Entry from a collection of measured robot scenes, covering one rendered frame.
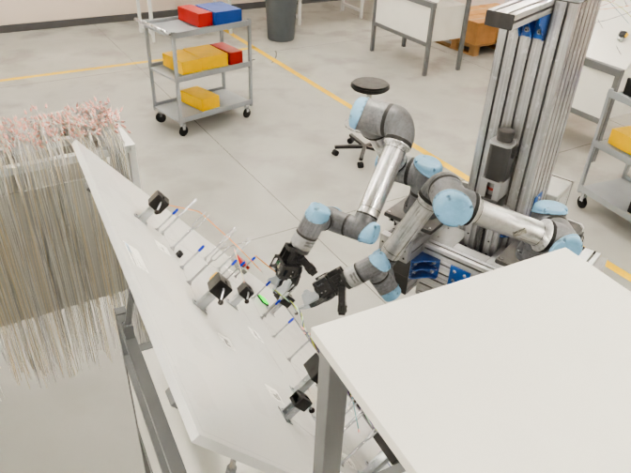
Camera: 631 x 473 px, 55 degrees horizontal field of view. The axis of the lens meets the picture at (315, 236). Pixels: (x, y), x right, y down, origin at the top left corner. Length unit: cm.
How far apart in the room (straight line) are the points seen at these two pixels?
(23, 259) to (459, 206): 160
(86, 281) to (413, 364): 198
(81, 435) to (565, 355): 265
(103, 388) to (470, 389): 277
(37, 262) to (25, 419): 108
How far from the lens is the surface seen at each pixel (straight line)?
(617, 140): 512
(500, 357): 89
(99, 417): 331
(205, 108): 608
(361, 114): 210
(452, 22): 803
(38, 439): 331
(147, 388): 200
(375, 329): 89
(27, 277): 259
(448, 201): 194
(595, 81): 614
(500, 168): 236
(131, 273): 133
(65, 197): 243
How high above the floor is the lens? 244
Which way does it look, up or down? 33 degrees down
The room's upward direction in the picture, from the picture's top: 3 degrees clockwise
